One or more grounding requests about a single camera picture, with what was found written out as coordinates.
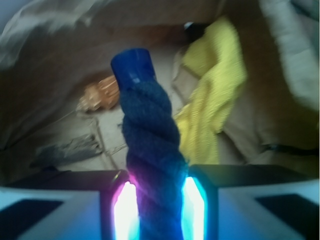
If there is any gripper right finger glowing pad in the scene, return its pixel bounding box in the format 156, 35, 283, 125
181, 164, 320, 240

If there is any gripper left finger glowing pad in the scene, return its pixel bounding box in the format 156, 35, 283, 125
0, 170, 139, 240

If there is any dark blue twisted rope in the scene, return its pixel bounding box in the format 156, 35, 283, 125
110, 47, 190, 240

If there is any dark weathered wood piece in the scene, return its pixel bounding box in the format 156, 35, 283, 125
29, 134, 103, 168

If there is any orange striped spiral seashell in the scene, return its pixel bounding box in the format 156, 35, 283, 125
76, 75, 120, 112

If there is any yellow terry cloth towel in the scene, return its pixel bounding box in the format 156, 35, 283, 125
174, 17, 248, 166

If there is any brown paper bag tray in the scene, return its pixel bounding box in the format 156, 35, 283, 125
0, 0, 320, 185

